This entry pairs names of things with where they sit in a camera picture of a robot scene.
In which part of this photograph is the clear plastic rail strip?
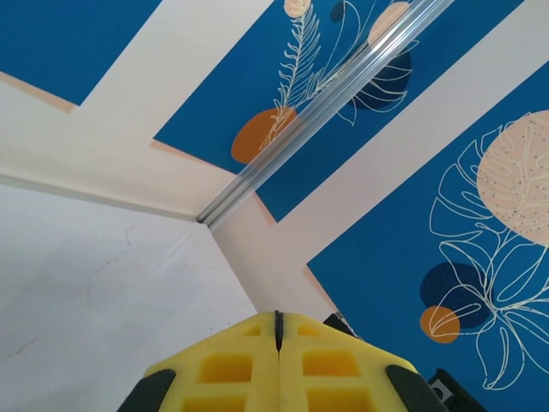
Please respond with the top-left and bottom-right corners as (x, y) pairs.
(196, 0), (454, 227)

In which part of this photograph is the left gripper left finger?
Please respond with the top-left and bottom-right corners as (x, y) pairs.
(116, 310), (281, 412)

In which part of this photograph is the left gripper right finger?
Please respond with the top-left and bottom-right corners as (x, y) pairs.
(278, 312), (449, 412)

